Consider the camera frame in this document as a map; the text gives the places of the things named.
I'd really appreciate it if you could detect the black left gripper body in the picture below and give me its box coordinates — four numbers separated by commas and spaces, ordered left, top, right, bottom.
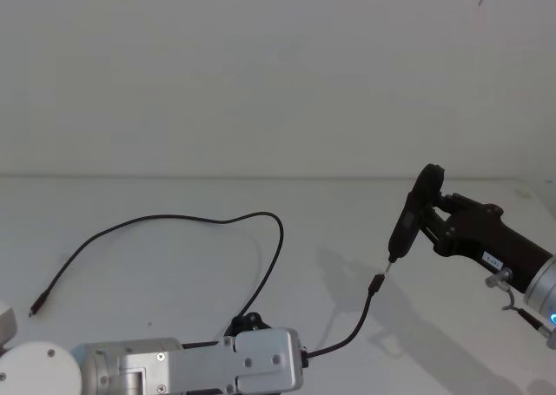
181, 337, 229, 351

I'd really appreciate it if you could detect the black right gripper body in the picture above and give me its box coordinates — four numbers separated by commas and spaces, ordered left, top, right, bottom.
434, 193, 556, 295

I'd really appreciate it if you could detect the black pen-shaped electric tool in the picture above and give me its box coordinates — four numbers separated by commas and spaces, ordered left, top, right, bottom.
386, 180, 430, 277

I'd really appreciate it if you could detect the thin black cable with plugs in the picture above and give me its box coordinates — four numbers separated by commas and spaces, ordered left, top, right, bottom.
28, 212, 386, 359

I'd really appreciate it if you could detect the thin dark wrist cable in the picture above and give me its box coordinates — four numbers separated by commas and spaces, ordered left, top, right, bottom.
485, 267, 556, 351

